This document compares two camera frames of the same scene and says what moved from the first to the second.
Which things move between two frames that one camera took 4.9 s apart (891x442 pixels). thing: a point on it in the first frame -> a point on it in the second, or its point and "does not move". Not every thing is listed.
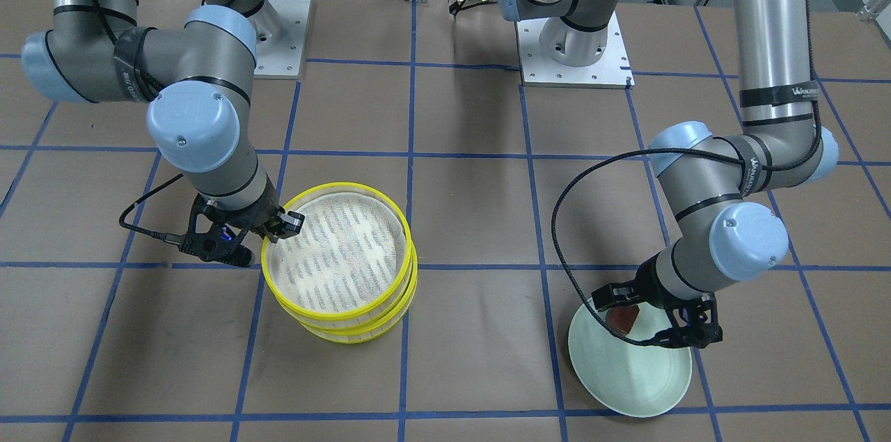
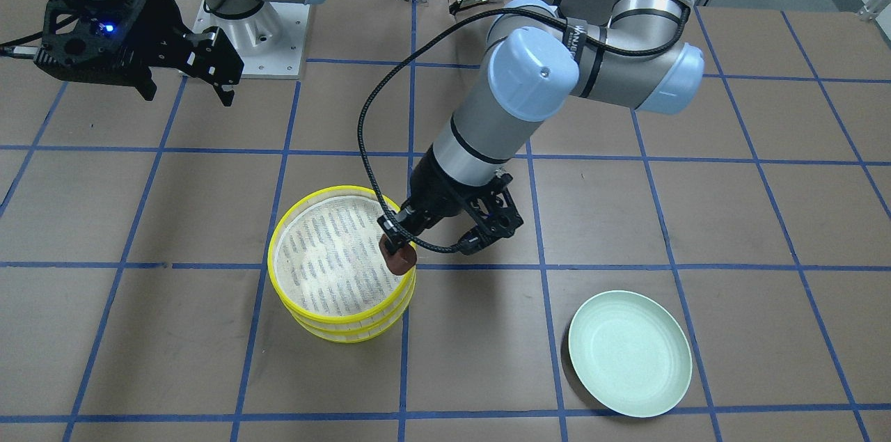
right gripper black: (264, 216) -> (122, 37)
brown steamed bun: (621, 319) -> (401, 260)
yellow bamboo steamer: (351, 255) does not move
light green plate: (640, 381) does not move
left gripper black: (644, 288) -> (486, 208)
